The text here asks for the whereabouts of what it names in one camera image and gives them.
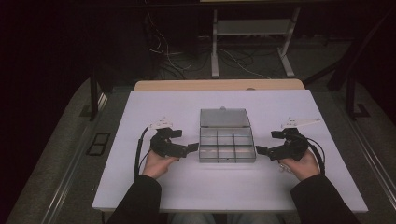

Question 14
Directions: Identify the person's right hand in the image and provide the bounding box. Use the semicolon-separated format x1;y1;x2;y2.
277;148;321;182

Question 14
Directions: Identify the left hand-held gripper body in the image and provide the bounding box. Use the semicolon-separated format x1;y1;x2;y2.
148;116;189;159

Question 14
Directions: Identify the transparent grey compartment box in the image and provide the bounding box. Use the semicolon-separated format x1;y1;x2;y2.
198;106;258;164

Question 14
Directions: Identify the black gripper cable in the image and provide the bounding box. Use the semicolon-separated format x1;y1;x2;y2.
303;135;327;175
134;126;151;181

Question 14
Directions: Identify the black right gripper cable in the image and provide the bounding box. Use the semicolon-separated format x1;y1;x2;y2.
303;135;327;175

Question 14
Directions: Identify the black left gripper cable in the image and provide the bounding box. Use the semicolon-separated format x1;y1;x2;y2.
134;126;151;181

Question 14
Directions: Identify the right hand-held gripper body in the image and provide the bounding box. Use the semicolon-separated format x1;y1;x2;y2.
269;117;322;162

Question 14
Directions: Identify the person's left hand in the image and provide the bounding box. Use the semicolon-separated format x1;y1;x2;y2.
142;148;180;180

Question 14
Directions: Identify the white metal stand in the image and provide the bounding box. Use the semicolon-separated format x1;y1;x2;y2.
210;7;302;79

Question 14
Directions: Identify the black floor socket frame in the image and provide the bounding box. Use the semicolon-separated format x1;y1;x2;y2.
85;132;112;157

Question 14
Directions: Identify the black floor cable bundle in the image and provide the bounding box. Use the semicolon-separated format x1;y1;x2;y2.
218;47;273;79

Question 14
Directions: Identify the white floor cable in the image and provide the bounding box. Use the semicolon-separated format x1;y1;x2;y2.
145;10;193;72

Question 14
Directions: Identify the black metal stand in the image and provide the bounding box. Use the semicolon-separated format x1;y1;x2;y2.
78;64;109;122
303;6;396;121

